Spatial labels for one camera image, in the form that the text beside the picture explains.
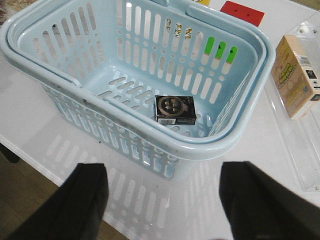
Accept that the black tissue pack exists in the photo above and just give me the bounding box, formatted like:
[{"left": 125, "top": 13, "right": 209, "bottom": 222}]
[{"left": 154, "top": 95, "right": 197, "bottom": 126}]

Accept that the yellow nabati wafer box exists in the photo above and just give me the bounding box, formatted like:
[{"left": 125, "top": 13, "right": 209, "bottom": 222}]
[{"left": 192, "top": 0, "right": 211, "bottom": 6}]

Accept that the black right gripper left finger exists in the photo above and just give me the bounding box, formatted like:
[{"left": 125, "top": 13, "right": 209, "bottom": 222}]
[{"left": 7, "top": 163, "right": 109, "bottom": 240}]

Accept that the green plastic drink bottle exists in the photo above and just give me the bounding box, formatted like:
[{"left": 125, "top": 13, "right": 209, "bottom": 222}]
[{"left": 204, "top": 36, "right": 238, "bottom": 64}]

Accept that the clear acrylic right shelf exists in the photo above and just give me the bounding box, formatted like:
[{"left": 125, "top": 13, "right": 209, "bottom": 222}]
[{"left": 266, "top": 12, "right": 320, "bottom": 192}]

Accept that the light blue plastic basket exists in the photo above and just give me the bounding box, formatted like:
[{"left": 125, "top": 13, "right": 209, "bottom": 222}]
[{"left": 0, "top": 0, "right": 275, "bottom": 179}]

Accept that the beige drink carton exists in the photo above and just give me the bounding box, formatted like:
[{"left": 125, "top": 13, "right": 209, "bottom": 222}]
[{"left": 271, "top": 34, "right": 320, "bottom": 120}]

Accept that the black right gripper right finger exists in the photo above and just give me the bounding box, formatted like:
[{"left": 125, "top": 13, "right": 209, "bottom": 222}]
[{"left": 219, "top": 161, "right": 320, "bottom": 240}]

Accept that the red flat card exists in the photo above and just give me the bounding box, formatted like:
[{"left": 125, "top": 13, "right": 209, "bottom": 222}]
[{"left": 220, "top": 0, "right": 265, "bottom": 27}]

